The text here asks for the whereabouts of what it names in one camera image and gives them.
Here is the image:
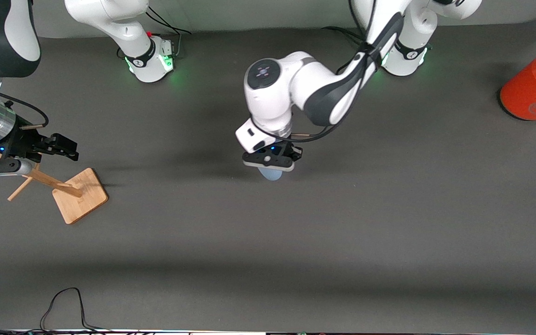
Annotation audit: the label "orange drink can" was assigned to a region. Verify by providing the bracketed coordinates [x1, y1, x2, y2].
[500, 45, 536, 122]

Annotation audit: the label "black cable at table edge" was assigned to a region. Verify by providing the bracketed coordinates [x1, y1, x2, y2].
[0, 287, 110, 335]

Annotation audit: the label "light blue cup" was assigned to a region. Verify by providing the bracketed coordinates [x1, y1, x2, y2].
[258, 167, 282, 182]

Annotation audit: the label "black right arm base cables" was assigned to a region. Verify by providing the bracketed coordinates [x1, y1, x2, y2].
[117, 6, 192, 60]

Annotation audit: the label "black arm base cables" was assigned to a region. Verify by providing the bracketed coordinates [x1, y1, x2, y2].
[117, 6, 192, 60]
[322, 26, 366, 47]

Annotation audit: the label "black left arm base cables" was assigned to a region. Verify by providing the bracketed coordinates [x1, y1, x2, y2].
[322, 26, 366, 47]

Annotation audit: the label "wooden cup stand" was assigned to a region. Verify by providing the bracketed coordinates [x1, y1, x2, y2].
[7, 161, 109, 225]

